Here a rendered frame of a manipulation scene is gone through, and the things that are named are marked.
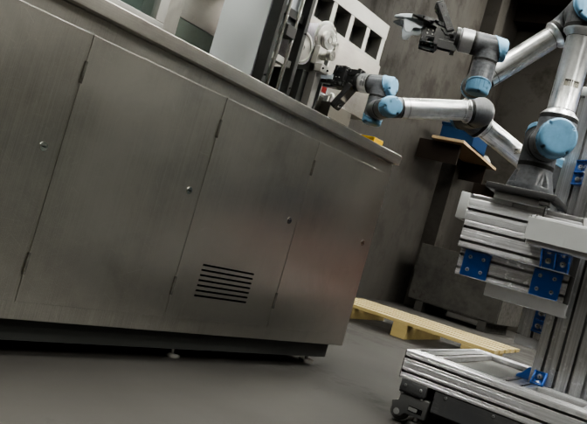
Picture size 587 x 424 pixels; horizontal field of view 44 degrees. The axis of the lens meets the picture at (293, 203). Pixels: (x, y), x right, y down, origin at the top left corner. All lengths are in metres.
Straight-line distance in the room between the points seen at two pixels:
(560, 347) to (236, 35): 1.56
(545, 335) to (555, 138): 0.67
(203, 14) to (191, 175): 0.95
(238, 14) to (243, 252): 0.92
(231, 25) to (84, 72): 1.03
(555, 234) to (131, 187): 1.23
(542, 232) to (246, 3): 1.33
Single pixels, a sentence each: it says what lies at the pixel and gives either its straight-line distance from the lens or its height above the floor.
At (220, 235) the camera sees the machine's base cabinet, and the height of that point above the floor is 0.41.
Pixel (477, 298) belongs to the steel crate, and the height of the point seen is 0.33.
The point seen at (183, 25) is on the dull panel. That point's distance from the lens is 2.83.
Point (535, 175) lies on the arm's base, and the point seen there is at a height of 0.87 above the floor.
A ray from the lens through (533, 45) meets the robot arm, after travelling 2.53.
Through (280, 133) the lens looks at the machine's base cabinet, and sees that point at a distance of 2.37.
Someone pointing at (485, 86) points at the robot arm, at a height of 1.08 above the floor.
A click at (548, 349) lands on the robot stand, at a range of 2.58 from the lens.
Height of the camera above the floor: 0.49
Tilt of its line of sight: 2 degrees up
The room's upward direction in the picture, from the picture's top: 16 degrees clockwise
